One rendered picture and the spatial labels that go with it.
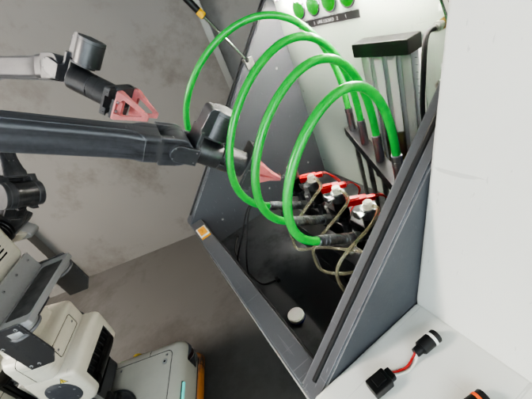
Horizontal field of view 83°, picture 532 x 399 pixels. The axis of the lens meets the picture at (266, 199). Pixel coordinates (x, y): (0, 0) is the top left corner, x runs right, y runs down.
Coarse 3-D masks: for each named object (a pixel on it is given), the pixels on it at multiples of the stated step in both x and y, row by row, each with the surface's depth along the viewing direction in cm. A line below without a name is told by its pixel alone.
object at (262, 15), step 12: (264, 12) 60; (276, 12) 61; (240, 24) 61; (300, 24) 62; (216, 36) 62; (204, 60) 63; (192, 72) 64; (336, 72) 68; (192, 84) 65; (348, 108) 73
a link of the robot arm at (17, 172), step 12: (0, 156) 87; (12, 156) 89; (0, 168) 87; (12, 168) 88; (0, 180) 85; (12, 180) 90; (24, 180) 93; (36, 180) 92; (0, 192) 85; (12, 192) 85; (0, 204) 86; (12, 204) 85
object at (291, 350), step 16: (192, 224) 98; (208, 240) 88; (224, 256) 79; (224, 272) 75; (240, 272) 72; (240, 288) 68; (256, 288) 67; (256, 304) 63; (256, 320) 60; (272, 320) 59; (272, 336) 56; (288, 336) 55; (288, 352) 53; (304, 352) 52; (288, 368) 60; (304, 368) 50
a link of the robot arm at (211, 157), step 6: (204, 138) 62; (204, 144) 61; (210, 144) 61; (216, 144) 62; (222, 144) 63; (204, 150) 61; (210, 150) 61; (216, 150) 62; (222, 150) 62; (204, 156) 61; (210, 156) 61; (216, 156) 62; (198, 162) 63; (204, 162) 62; (210, 162) 62; (216, 162) 62; (222, 162) 64
